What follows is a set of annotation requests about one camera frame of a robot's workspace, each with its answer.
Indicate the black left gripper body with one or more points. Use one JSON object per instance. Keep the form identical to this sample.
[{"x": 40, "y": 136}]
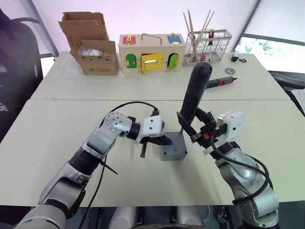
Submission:
[{"x": 143, "y": 151}]

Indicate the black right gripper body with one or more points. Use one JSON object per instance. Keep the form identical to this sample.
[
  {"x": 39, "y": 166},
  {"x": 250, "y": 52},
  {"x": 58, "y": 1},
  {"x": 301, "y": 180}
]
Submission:
[{"x": 209, "y": 128}]

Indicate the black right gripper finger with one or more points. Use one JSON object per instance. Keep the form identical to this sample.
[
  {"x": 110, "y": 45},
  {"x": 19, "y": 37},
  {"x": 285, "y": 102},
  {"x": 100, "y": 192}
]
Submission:
[
  {"x": 187, "y": 127},
  {"x": 203, "y": 117}
]

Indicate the grey box lid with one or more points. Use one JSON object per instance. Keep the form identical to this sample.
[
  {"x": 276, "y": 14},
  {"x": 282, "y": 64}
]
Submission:
[{"x": 176, "y": 145}]

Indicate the grey metal box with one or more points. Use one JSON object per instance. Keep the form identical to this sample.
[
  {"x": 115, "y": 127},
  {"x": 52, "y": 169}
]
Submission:
[{"x": 174, "y": 156}]

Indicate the black electric screwdriver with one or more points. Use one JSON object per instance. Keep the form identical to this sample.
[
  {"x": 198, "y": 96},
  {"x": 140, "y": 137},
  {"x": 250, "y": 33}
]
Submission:
[{"x": 196, "y": 93}]

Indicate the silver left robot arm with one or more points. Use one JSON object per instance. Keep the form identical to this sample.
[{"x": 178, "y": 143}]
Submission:
[{"x": 100, "y": 143}]

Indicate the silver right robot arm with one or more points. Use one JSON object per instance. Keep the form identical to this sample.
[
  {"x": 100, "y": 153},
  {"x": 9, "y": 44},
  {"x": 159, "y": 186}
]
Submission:
[{"x": 262, "y": 200}]

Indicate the small black red screwdriver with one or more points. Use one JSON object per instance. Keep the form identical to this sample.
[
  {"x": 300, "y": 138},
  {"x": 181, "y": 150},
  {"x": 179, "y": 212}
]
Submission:
[{"x": 221, "y": 81}]

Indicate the wooden lock box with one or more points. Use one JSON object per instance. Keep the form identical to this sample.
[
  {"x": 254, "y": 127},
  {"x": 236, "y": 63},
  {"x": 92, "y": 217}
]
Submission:
[{"x": 152, "y": 45}]

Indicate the open cardboard box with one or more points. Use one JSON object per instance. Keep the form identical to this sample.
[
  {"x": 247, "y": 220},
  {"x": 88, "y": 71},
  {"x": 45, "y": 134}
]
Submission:
[{"x": 100, "y": 66}]

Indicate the small round metal disc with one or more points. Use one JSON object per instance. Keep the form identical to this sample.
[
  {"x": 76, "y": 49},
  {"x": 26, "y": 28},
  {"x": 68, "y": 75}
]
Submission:
[{"x": 230, "y": 70}]

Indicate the small red item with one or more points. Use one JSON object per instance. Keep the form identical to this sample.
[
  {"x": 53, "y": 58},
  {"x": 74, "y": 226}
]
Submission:
[{"x": 203, "y": 58}]

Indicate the grey rounded shape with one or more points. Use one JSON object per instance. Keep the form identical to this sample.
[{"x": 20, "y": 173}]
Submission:
[{"x": 125, "y": 215}]

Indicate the black white handheld device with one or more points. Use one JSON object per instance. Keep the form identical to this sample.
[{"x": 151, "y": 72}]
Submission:
[{"x": 235, "y": 56}]

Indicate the black carabiner hook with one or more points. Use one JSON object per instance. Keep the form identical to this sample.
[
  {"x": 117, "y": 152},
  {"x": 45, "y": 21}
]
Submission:
[{"x": 243, "y": 60}]

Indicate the dark grey seat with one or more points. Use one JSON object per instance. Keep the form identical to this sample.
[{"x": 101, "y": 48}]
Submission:
[{"x": 290, "y": 83}]

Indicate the wooden stick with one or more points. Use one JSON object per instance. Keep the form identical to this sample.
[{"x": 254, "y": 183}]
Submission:
[
  {"x": 208, "y": 23},
  {"x": 188, "y": 23},
  {"x": 205, "y": 21},
  {"x": 191, "y": 23}
]

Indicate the clear plastic bag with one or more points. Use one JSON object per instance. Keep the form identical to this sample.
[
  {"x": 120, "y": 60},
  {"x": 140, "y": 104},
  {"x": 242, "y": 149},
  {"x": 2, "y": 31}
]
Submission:
[{"x": 90, "y": 51}]

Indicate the black mesh office chair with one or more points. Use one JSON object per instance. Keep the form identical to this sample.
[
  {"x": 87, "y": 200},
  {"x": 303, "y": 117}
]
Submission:
[{"x": 16, "y": 71}]

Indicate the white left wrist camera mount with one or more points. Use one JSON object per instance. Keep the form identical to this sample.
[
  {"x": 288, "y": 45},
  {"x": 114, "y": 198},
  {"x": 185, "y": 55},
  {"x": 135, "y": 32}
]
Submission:
[{"x": 152, "y": 126}]

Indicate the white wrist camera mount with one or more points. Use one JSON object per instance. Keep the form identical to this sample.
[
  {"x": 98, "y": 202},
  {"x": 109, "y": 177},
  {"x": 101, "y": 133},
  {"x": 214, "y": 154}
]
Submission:
[
  {"x": 152, "y": 126},
  {"x": 232, "y": 126}
]

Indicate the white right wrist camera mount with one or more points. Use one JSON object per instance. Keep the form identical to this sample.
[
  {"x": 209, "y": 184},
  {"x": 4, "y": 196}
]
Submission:
[{"x": 232, "y": 126}]

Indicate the black window frame bar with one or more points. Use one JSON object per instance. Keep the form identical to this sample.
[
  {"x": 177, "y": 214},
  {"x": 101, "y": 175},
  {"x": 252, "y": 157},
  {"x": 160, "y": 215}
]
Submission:
[{"x": 247, "y": 23}]

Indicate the grey window frame bar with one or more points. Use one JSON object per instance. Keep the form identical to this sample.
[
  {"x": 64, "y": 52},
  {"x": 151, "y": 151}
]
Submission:
[{"x": 40, "y": 26}]

